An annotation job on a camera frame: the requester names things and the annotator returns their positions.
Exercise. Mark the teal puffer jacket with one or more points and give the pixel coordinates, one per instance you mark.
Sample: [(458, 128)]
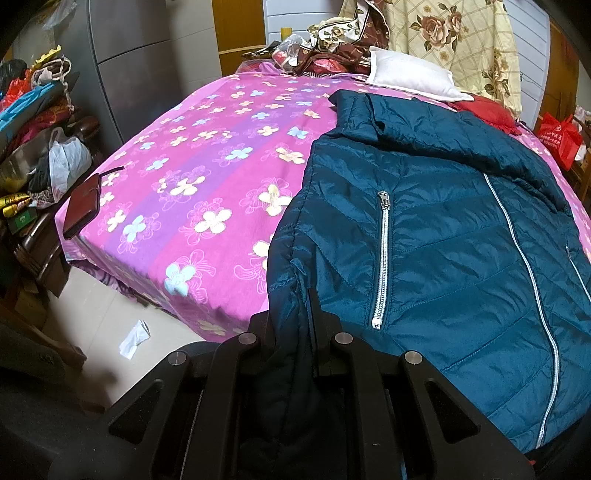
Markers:
[(438, 240)]

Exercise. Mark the dark wooden nightstand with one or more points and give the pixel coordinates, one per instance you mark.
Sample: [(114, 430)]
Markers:
[(39, 254)]

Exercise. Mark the grey wardrobe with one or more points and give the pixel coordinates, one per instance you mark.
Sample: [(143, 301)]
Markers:
[(138, 60)]

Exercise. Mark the white plastic bag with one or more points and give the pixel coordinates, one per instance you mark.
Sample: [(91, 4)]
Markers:
[(69, 164)]

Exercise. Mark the brown floral blanket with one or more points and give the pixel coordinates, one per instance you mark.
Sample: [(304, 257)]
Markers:
[(351, 41)]

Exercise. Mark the dark red phone case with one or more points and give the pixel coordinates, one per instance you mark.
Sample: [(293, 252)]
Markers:
[(81, 207)]

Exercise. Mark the beige rose-print quilt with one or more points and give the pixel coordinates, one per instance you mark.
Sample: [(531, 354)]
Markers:
[(461, 41)]

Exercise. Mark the crumpled white paper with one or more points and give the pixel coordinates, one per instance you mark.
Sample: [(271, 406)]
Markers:
[(134, 339)]

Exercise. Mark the red gift bag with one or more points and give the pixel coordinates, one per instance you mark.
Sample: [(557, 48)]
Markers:
[(561, 138)]

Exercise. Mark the pile of mixed clothes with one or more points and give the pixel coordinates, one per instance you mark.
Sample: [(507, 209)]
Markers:
[(27, 120)]

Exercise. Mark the pink floral bed sheet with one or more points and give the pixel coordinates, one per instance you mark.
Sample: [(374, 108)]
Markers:
[(198, 175)]

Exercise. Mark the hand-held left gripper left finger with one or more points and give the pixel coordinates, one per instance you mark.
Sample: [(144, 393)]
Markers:
[(231, 369)]

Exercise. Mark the red ruffled cushion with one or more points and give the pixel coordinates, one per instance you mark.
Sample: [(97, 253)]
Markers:
[(489, 115)]

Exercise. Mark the clear plastic snack packet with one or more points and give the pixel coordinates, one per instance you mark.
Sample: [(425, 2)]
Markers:
[(291, 53)]

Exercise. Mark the white pillow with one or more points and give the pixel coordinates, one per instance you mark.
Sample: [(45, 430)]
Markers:
[(406, 74)]

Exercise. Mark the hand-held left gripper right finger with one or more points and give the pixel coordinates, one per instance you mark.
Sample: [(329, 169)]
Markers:
[(325, 346)]

